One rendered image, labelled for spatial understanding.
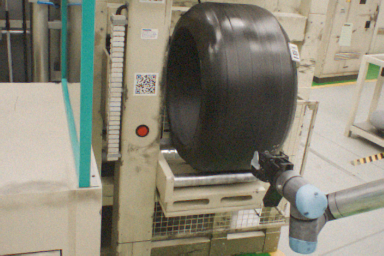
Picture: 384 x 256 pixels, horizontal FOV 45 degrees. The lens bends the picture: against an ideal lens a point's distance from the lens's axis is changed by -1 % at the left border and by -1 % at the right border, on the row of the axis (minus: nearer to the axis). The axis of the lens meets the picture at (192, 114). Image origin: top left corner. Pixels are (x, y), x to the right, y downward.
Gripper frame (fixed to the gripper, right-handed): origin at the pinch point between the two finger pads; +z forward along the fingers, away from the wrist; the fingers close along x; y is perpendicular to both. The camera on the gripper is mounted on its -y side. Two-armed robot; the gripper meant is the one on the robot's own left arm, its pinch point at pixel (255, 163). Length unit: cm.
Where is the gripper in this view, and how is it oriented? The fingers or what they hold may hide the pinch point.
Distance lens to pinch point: 151.4
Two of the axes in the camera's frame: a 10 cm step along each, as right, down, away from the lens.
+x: -9.5, 0.2, -3.1
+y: 0.7, -9.6, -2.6
